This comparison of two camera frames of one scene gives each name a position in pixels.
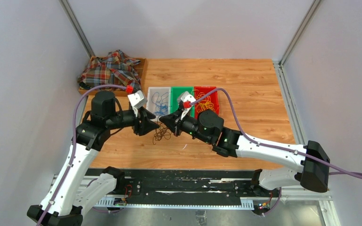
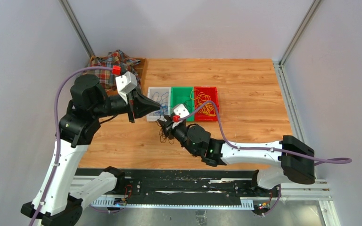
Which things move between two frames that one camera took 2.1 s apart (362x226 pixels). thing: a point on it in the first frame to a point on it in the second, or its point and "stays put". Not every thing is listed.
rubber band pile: [162, 107] stays put
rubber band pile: [206, 104] stays put
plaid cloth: [116, 68] stays put
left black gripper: [146, 125] to [141, 105]
